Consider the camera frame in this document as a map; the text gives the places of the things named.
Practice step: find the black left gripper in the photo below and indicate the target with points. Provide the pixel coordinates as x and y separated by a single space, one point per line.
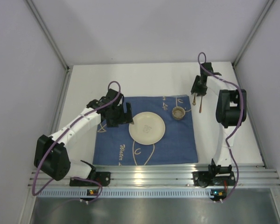
122 114

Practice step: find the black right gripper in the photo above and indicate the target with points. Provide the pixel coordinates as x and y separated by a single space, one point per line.
199 89

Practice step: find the cream round plate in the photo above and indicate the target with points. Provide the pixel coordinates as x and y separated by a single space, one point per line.
148 128

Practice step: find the copper long-handle fork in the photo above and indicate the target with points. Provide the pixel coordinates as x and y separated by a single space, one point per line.
201 104

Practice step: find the speckled ceramic ramekin cup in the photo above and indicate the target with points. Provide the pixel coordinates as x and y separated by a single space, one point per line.
178 113

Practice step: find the gold ornate-handle spoon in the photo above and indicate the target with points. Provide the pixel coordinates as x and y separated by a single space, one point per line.
194 100

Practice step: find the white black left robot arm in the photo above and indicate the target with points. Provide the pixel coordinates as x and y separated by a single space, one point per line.
52 154

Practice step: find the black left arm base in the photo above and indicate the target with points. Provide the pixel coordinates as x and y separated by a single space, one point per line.
103 178

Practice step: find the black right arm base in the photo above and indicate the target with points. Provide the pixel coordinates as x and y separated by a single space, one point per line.
216 175

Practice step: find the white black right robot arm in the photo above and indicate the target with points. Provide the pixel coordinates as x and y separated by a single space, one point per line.
230 109

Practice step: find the aluminium frame post right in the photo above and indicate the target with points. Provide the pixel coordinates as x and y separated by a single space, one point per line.
252 33

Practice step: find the aluminium frame post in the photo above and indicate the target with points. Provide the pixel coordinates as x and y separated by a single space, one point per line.
252 33
36 14

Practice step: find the grey slotted cable duct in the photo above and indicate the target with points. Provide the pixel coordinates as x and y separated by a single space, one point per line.
133 193

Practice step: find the aluminium mounting rail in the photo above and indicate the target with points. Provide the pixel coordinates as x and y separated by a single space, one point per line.
181 176

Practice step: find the aluminium frame post left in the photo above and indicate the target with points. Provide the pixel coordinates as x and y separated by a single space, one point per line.
36 14

